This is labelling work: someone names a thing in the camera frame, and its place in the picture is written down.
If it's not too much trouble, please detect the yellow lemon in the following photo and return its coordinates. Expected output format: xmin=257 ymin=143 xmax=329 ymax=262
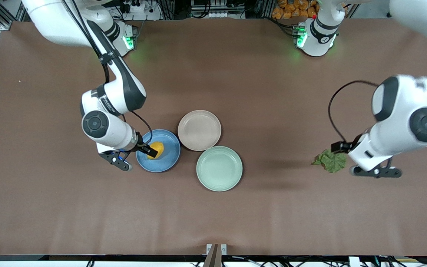
xmin=147 ymin=141 xmax=165 ymax=160

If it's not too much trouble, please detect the green lettuce leaf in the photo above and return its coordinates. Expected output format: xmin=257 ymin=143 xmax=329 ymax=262
xmin=311 ymin=149 xmax=348 ymax=174

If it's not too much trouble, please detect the blue plate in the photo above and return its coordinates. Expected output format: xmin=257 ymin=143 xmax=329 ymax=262
xmin=136 ymin=129 xmax=181 ymax=173

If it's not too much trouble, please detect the beige plate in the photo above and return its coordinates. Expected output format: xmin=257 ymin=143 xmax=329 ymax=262
xmin=178 ymin=110 xmax=222 ymax=152

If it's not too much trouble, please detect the pale green plate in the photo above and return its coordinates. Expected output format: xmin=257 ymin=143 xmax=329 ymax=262
xmin=196 ymin=146 xmax=243 ymax=192

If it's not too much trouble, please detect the white power strip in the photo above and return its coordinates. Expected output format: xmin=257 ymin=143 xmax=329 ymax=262
xmin=119 ymin=0 xmax=152 ymax=14

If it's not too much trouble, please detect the orange items bag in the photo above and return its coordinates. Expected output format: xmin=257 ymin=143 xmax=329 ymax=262
xmin=272 ymin=0 xmax=320 ymax=20

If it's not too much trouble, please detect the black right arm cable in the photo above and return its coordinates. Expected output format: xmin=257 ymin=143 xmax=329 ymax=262
xmin=61 ymin=0 xmax=153 ymax=146

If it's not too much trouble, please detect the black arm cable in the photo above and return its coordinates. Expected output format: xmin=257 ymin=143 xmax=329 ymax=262
xmin=327 ymin=80 xmax=381 ymax=144
xmin=61 ymin=0 xmax=153 ymax=146

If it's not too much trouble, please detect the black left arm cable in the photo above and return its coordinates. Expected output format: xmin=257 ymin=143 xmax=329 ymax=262
xmin=327 ymin=80 xmax=381 ymax=144

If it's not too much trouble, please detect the silver mount bracket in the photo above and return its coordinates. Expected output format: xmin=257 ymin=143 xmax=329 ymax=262
xmin=206 ymin=244 xmax=228 ymax=256

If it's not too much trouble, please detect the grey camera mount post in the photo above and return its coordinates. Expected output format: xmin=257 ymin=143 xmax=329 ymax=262
xmin=203 ymin=244 xmax=222 ymax=267

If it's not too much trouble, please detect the black base cable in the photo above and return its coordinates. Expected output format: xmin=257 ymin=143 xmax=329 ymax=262
xmin=269 ymin=17 xmax=300 ymax=37

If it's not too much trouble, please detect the aluminium frame strut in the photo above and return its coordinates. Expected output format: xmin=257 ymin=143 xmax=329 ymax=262
xmin=0 ymin=0 xmax=23 ymax=31

